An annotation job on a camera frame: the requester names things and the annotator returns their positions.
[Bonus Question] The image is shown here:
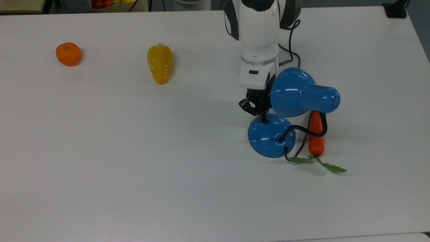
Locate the blue gooseneck desk lamp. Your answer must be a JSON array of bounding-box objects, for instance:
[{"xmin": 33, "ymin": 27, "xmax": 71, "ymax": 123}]
[{"xmin": 248, "ymin": 67, "xmax": 341, "ymax": 159}]

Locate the tan wooden board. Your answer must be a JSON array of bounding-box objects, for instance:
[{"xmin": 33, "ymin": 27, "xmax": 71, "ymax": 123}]
[{"xmin": 0, "ymin": 0, "xmax": 45, "ymax": 14}]

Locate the orange toy mandarin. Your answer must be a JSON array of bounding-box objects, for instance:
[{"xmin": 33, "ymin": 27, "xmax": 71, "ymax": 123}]
[{"xmin": 55, "ymin": 42, "xmax": 82, "ymax": 67}]

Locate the yellow toy starfruit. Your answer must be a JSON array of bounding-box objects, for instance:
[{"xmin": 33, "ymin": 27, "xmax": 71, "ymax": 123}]
[{"xmin": 147, "ymin": 43, "xmax": 173, "ymax": 85}]

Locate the box of toy fruit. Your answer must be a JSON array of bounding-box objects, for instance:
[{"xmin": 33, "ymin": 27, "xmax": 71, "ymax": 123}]
[{"xmin": 88, "ymin": 0, "xmax": 149, "ymax": 13}]

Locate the orange toy carrot with leaves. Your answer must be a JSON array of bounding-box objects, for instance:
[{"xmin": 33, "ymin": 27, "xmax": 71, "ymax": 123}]
[{"xmin": 288, "ymin": 111, "xmax": 347, "ymax": 174}]

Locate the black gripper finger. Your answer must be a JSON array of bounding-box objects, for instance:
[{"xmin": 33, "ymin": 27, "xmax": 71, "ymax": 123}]
[
  {"xmin": 239, "ymin": 96, "xmax": 258, "ymax": 117},
  {"xmin": 259, "ymin": 102, "xmax": 270, "ymax": 124}
]

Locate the black clamp camera stand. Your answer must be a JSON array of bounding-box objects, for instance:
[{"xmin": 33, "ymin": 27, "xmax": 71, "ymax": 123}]
[{"xmin": 383, "ymin": 0, "xmax": 409, "ymax": 19}]

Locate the dark lamp power cable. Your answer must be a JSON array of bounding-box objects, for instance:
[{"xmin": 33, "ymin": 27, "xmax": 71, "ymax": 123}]
[{"xmin": 277, "ymin": 43, "xmax": 315, "ymax": 161}]

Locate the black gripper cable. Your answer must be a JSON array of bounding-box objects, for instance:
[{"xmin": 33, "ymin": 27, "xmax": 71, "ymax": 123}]
[{"xmin": 278, "ymin": 19, "xmax": 301, "ymax": 65}]

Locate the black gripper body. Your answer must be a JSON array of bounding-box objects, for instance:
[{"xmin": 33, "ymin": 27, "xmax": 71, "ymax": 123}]
[{"xmin": 247, "ymin": 88, "xmax": 271, "ymax": 112}]

